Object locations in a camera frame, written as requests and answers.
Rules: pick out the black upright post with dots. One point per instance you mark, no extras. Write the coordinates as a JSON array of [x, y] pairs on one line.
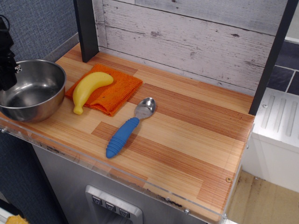
[[273, 55], [86, 29]]

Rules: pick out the black right upright post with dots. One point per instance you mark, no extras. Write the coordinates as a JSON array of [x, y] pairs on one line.
[[273, 55]]

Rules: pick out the orange folded cloth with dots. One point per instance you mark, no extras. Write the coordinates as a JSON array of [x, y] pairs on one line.
[[110, 99]]

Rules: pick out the grey toy fridge cabinet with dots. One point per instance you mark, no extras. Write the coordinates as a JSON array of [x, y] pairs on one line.
[[69, 178]]

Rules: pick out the stainless steel pot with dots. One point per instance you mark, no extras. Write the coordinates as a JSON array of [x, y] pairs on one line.
[[38, 93]]

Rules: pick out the white ribbed side counter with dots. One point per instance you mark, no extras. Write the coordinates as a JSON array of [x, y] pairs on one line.
[[272, 151]]

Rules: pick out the clear acrylic edge guard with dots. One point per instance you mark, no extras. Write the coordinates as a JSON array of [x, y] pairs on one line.
[[206, 215]]

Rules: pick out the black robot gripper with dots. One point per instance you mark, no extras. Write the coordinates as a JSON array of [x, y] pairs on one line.
[[8, 65]]

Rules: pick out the black left upright post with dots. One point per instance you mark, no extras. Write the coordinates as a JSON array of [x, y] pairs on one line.
[[86, 29]]

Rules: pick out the yellow object bottom left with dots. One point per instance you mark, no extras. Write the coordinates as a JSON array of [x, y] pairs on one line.
[[16, 220]]

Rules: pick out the yellow plastic banana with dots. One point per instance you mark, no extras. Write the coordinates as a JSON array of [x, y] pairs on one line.
[[87, 86]]

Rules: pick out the blue handled metal spoon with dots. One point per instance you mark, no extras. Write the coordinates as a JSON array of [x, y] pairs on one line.
[[143, 110]]

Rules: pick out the silver dispenser button panel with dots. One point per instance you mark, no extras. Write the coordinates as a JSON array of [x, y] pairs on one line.
[[108, 209]]

